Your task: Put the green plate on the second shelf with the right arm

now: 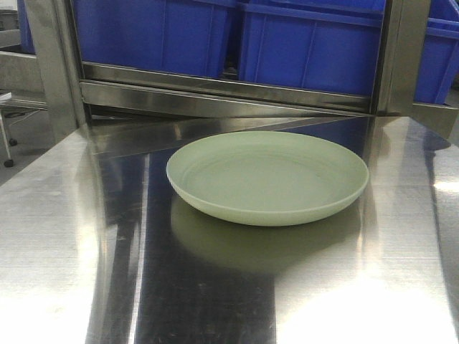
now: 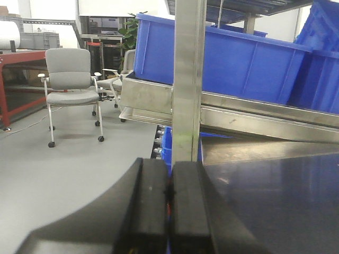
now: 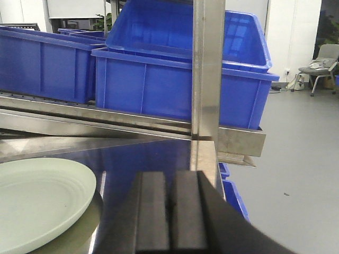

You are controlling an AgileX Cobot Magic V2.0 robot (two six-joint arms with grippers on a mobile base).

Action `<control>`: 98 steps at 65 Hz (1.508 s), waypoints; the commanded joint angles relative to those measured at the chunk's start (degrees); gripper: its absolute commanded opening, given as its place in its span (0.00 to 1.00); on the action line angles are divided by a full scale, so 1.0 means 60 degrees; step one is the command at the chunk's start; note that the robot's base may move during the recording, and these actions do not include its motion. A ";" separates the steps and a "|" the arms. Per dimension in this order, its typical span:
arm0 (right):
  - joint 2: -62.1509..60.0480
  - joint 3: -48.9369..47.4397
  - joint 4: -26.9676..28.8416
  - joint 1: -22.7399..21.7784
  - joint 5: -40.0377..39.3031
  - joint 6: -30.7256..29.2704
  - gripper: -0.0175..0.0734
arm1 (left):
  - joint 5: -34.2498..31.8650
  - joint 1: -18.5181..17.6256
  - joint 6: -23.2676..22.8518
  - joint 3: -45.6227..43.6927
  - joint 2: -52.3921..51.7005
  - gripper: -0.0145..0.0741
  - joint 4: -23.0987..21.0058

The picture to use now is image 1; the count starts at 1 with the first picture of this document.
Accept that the blue plastic bin middle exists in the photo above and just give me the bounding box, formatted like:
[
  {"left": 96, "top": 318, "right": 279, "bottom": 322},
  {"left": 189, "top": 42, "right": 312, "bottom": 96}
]
[{"left": 238, "top": 1, "right": 385, "bottom": 96}]

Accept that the blue bin far left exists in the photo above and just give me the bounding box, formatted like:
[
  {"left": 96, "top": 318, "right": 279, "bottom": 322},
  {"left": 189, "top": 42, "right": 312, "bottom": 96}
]
[{"left": 16, "top": 0, "right": 35, "bottom": 54}]

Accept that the white wheeled cart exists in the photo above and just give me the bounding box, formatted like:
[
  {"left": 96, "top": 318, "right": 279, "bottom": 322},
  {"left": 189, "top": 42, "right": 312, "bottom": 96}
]
[{"left": 1, "top": 91, "right": 47, "bottom": 168}]

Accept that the blue plastic bin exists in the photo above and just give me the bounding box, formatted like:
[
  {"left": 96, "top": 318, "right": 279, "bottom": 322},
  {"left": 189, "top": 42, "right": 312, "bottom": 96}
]
[
  {"left": 415, "top": 1, "right": 458, "bottom": 105},
  {"left": 238, "top": 1, "right": 385, "bottom": 96},
  {"left": 72, "top": 1, "right": 237, "bottom": 78}
]

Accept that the green round plate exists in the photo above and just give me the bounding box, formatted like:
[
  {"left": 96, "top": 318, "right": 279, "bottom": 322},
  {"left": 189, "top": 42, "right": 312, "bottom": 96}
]
[{"left": 166, "top": 131, "right": 369, "bottom": 226}]

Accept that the blue plastic bin left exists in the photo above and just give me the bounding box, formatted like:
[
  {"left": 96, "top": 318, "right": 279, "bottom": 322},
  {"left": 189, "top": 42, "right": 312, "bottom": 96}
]
[{"left": 72, "top": 1, "right": 237, "bottom": 78}]

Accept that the stainless steel shelf rack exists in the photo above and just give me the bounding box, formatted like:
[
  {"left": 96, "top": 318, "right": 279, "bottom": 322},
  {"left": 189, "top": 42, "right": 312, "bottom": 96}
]
[{"left": 0, "top": 0, "right": 459, "bottom": 158}]

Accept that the blue plastic bin right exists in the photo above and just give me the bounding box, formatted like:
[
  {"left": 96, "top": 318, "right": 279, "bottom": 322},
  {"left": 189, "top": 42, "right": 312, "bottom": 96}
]
[{"left": 415, "top": 1, "right": 458, "bottom": 105}]

